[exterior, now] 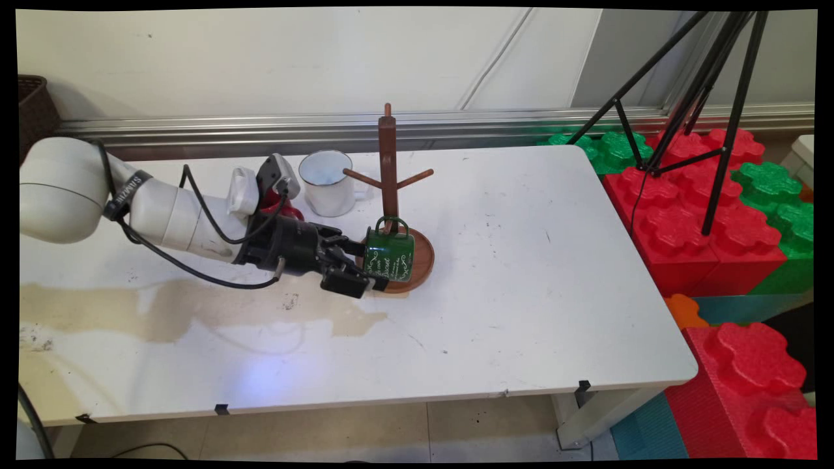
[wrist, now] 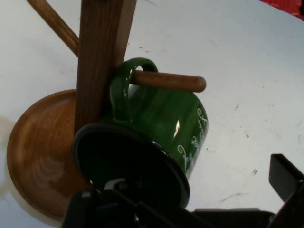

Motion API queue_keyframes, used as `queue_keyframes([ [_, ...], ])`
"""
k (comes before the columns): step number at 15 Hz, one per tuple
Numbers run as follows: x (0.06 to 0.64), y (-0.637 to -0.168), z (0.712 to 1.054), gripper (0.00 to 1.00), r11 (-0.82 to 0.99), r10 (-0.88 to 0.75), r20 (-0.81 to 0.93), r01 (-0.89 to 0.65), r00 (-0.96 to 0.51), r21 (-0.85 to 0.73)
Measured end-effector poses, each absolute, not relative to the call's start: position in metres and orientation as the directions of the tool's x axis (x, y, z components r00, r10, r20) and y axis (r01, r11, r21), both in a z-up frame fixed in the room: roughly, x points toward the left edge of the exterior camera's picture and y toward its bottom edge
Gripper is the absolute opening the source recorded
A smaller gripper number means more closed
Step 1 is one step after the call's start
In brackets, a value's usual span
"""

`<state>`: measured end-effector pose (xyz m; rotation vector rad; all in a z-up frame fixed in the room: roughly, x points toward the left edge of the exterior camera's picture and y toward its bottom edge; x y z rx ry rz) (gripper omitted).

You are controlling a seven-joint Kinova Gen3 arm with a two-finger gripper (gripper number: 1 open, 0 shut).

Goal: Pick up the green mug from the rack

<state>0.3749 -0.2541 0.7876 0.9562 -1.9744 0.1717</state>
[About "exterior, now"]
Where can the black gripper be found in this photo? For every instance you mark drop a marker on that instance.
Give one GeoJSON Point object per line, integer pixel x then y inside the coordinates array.
{"type": "Point", "coordinates": [287, 244]}

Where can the green enamel mug with lettering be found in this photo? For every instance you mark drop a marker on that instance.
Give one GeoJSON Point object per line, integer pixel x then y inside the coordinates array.
{"type": "Point", "coordinates": [391, 255]}

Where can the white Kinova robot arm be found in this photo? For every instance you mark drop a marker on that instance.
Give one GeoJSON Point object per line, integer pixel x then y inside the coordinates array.
{"type": "Point", "coordinates": [169, 212]}

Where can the white enamel mug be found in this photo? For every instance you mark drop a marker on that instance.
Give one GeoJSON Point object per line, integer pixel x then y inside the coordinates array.
{"type": "Point", "coordinates": [327, 189]}

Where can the red enamel mug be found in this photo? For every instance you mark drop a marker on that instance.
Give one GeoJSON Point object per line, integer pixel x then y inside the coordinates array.
{"type": "Point", "coordinates": [270, 205]}

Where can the brown wooden mug tree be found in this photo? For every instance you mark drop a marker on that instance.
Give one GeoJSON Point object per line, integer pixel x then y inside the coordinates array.
{"type": "Point", "coordinates": [389, 163]}

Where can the white vented wrist module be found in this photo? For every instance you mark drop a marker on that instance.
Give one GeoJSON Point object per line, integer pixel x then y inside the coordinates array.
{"type": "Point", "coordinates": [242, 190]}

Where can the black table edge clip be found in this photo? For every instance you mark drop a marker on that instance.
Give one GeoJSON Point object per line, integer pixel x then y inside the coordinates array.
{"type": "Point", "coordinates": [85, 418]}
{"type": "Point", "coordinates": [584, 385]}
{"type": "Point", "coordinates": [222, 409]}

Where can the green foam block with studs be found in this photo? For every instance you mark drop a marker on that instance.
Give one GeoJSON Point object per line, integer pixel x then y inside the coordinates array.
{"type": "Point", "coordinates": [785, 208]}
{"type": "Point", "coordinates": [612, 148]}

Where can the white table leg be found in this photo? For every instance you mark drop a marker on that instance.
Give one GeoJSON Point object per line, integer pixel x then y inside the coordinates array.
{"type": "Point", "coordinates": [599, 417]}

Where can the large red foam block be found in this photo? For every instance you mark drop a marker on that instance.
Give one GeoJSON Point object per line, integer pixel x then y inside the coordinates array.
{"type": "Point", "coordinates": [749, 391]}
{"type": "Point", "coordinates": [684, 221]}

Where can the orange foam block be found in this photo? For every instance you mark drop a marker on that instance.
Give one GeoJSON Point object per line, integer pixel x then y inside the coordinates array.
{"type": "Point", "coordinates": [684, 311]}

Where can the dark wicker basket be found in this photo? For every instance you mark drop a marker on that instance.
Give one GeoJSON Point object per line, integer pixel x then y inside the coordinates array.
{"type": "Point", "coordinates": [38, 107]}

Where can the teal foam block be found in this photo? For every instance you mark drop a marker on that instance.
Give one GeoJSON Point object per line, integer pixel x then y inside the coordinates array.
{"type": "Point", "coordinates": [648, 433]}
{"type": "Point", "coordinates": [743, 307]}

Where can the black tripod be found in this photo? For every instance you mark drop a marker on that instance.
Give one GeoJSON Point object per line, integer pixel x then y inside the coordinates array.
{"type": "Point", "coordinates": [713, 85]}

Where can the white box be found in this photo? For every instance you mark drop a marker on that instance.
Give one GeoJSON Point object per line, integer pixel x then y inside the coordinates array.
{"type": "Point", "coordinates": [803, 159]}

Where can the grey black wrist camera box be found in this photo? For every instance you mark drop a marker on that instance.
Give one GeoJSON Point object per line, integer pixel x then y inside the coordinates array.
{"type": "Point", "coordinates": [277, 176]}

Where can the aluminium wall rail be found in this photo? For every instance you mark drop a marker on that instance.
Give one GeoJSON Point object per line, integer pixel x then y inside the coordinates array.
{"type": "Point", "coordinates": [326, 127]}

